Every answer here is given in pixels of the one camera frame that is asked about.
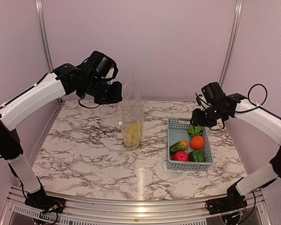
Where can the orange toy orange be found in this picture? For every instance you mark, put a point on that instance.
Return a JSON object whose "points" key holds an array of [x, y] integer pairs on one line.
{"points": [[197, 143]]}

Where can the right aluminium frame post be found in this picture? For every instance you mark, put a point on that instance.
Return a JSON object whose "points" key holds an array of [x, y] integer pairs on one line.
{"points": [[232, 41]]}

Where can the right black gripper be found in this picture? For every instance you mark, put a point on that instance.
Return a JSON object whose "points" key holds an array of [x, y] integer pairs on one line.
{"points": [[197, 119]]}

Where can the red toy apple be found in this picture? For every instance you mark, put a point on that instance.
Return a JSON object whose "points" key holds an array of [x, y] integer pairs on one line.
{"points": [[180, 156]]}

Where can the yellow toy banana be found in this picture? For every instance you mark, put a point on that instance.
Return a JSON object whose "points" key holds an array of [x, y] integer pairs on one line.
{"points": [[132, 143]]}

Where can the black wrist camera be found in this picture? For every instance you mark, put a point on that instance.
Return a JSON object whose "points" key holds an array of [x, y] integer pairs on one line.
{"points": [[212, 93], [100, 66]]}

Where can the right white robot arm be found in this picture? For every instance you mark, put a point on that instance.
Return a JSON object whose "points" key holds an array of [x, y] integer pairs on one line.
{"points": [[238, 106]]}

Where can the green toy cabbage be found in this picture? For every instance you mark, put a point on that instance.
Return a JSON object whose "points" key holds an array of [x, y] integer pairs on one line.
{"points": [[195, 131]]}

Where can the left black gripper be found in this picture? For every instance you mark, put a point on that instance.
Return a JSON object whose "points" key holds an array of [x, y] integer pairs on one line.
{"points": [[115, 96]]}

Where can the clear zip top bag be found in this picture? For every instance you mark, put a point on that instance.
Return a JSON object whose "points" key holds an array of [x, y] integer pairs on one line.
{"points": [[130, 108]]}

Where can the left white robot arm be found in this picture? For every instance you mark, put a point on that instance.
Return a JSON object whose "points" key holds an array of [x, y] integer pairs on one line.
{"points": [[95, 80]]}

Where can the aluminium frame post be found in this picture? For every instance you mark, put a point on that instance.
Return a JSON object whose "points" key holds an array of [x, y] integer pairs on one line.
{"points": [[43, 33], [232, 41]]}

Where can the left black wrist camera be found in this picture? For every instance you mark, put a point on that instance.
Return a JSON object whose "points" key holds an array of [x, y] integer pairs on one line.
{"points": [[100, 66]]}

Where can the green toy bell pepper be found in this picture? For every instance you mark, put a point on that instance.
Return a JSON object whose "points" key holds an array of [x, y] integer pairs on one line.
{"points": [[196, 156]]}

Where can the yellow toy lemon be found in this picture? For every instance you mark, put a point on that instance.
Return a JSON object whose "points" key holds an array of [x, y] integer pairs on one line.
{"points": [[136, 131]]}

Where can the green orange toy cucumber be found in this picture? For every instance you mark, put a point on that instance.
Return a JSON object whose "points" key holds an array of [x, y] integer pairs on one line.
{"points": [[179, 146]]}

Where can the left aluminium frame post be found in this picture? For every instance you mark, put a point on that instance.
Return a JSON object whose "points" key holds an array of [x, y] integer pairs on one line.
{"points": [[43, 33]]}

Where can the front aluminium rail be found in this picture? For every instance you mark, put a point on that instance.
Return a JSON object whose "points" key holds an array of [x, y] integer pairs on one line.
{"points": [[92, 211]]}

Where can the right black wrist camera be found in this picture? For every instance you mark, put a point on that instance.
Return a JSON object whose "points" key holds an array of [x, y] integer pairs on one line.
{"points": [[212, 93]]}

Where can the grey plastic basket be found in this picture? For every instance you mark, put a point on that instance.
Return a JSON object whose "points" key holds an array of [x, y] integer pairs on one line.
{"points": [[177, 131]]}

